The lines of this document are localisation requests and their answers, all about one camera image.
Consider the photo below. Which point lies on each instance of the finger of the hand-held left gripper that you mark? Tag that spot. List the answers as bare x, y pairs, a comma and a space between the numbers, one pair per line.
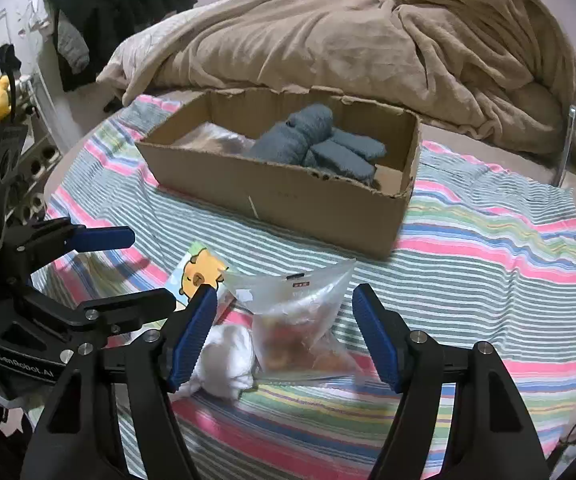
118, 310
99, 238

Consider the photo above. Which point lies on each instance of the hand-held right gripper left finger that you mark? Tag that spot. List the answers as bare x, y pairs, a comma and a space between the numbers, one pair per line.
195, 327

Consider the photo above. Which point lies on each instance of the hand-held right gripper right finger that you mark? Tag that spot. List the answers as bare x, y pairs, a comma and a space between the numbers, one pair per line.
374, 332

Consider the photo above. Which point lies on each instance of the white cloth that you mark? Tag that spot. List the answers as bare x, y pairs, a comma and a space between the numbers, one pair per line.
225, 360

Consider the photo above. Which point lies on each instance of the yellow cartoon packet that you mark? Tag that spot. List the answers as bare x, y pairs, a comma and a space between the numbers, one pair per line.
195, 275

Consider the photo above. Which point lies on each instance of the clear plastic snack bag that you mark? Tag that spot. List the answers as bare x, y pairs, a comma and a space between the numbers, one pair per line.
298, 320

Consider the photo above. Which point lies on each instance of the cardboard box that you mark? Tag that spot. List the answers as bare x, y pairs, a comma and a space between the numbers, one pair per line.
288, 195

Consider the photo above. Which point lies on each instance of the striped towel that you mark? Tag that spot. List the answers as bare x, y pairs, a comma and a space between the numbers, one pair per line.
418, 285

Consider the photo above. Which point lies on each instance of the grey-blue knitted cloth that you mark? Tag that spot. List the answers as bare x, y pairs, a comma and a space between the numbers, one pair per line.
318, 145

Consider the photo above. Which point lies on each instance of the black jacket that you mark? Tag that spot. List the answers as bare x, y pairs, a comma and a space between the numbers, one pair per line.
108, 10

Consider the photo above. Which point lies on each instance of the metal chair leg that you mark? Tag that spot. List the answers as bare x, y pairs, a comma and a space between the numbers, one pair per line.
565, 145

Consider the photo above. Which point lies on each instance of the beige blanket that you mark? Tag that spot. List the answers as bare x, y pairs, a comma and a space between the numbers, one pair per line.
368, 45

